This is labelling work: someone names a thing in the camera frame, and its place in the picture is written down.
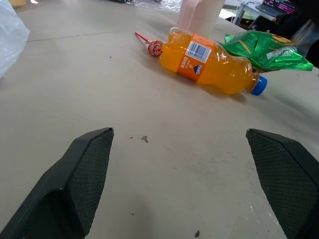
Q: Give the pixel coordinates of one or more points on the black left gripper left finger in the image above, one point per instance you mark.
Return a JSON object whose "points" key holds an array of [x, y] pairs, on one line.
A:
{"points": [[62, 194]]}

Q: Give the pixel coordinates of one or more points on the white plastic bag red print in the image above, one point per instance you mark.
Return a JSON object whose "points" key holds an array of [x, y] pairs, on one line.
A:
{"points": [[10, 37]]}

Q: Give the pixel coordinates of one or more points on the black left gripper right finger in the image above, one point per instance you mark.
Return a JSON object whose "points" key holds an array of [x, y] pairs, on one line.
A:
{"points": [[291, 179]]}

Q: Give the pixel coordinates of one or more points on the yellow round object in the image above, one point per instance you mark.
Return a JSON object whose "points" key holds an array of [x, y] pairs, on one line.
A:
{"points": [[18, 2]]}

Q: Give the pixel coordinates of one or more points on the black phone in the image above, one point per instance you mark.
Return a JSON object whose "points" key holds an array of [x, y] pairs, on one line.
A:
{"points": [[260, 23]]}

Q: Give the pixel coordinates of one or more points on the clear plastic bag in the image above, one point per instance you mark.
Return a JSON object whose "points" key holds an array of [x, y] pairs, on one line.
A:
{"points": [[159, 4]]}

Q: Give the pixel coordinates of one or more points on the red wrapped lollipop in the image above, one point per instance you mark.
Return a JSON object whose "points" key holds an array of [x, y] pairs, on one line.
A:
{"points": [[155, 48]]}

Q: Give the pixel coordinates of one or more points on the green foil snack bag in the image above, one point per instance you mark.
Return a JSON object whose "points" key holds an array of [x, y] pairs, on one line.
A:
{"points": [[261, 49]]}

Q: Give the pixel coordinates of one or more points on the orange soda bottle blue cap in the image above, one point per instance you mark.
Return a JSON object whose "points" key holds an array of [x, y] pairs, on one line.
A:
{"points": [[219, 72]]}

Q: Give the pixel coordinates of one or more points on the person beside table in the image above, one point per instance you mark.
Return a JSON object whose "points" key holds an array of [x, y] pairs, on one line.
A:
{"points": [[299, 27]]}

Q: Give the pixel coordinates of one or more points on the purple cup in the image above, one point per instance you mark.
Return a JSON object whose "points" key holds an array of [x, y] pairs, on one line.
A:
{"points": [[199, 15]]}

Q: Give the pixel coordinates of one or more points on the open laptop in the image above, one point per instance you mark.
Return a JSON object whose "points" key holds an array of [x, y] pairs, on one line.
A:
{"points": [[276, 6]]}

